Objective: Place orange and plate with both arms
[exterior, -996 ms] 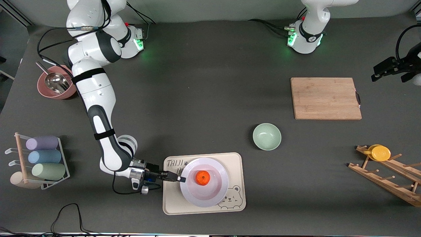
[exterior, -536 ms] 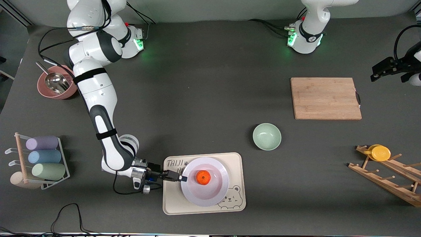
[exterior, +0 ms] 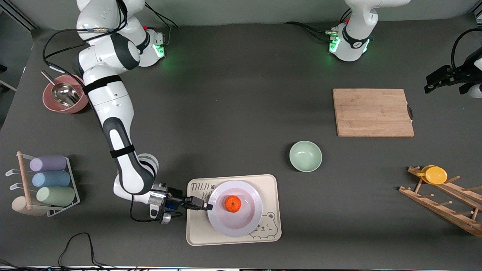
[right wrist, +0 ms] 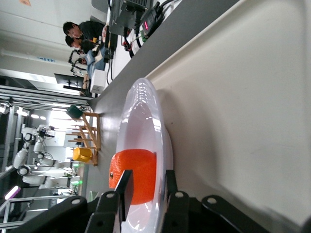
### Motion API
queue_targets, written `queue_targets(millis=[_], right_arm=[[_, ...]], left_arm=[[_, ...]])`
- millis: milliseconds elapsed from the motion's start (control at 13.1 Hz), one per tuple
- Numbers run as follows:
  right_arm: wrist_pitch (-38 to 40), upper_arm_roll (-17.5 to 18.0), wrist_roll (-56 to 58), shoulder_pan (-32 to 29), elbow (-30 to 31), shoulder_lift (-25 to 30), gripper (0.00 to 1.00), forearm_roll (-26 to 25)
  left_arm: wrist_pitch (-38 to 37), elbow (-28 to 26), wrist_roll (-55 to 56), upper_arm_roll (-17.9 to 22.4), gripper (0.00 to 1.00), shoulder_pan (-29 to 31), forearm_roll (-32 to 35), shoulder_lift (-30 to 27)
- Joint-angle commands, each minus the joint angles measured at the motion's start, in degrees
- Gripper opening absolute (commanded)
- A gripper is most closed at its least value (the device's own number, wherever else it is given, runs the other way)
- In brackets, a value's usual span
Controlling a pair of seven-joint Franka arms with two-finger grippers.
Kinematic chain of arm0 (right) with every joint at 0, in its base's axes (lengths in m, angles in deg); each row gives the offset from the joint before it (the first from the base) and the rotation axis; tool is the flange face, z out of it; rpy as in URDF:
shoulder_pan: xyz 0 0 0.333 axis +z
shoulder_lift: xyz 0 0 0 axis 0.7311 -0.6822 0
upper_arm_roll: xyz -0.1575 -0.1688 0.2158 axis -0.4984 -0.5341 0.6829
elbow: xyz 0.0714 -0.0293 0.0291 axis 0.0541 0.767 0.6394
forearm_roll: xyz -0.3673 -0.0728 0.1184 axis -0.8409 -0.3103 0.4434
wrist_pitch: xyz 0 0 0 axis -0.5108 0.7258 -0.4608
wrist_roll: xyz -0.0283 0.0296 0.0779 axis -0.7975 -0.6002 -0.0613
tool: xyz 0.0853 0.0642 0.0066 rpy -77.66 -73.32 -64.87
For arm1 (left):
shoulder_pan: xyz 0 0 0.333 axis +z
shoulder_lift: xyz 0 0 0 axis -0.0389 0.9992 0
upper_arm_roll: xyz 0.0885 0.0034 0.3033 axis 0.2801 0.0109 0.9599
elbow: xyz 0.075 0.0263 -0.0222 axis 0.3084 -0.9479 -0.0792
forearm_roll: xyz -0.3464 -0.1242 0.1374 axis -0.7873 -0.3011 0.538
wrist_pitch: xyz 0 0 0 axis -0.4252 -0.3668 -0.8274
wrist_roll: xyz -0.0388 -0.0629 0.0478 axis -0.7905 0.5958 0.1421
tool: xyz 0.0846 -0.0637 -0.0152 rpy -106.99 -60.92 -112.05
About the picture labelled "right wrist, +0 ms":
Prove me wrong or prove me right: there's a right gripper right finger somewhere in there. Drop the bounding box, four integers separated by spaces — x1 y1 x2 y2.
161 169 190 233

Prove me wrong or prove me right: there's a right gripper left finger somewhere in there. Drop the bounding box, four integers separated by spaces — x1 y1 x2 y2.
85 169 134 233

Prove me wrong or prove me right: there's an orange fruit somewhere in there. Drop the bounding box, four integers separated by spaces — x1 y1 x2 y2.
108 149 157 206

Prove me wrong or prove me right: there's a white plate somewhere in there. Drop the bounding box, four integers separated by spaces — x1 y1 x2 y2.
115 77 174 233

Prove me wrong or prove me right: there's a yellow mug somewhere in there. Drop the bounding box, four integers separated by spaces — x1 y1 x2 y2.
72 147 93 163

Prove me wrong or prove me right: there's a wooden mug rack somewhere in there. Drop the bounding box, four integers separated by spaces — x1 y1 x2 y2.
65 111 102 167

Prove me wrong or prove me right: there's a dark green box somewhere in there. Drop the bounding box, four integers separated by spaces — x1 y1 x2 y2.
67 104 85 119

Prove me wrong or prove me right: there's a cream tray with bear print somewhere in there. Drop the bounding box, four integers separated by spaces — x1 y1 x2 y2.
145 0 311 233

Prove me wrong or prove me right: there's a white cardboard box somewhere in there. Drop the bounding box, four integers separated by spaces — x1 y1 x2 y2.
89 69 107 94

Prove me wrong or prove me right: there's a black monitor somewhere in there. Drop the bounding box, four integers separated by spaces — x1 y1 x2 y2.
53 72 85 89

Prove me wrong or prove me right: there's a person in blue jacket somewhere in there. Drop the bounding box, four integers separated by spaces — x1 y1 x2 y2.
79 46 109 80

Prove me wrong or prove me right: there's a person with black hair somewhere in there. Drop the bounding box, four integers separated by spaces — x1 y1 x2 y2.
65 35 98 55

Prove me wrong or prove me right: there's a person in black jacket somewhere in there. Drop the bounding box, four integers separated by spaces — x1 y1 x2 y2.
62 20 109 41

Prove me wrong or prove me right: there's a black device red display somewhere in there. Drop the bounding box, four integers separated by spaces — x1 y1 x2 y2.
138 1 166 39

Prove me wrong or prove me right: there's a grey metal electronics box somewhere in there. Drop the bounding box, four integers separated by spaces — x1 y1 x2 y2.
108 0 154 36

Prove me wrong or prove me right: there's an aluminium frame beam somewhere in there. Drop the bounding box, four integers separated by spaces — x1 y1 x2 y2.
0 84 90 107

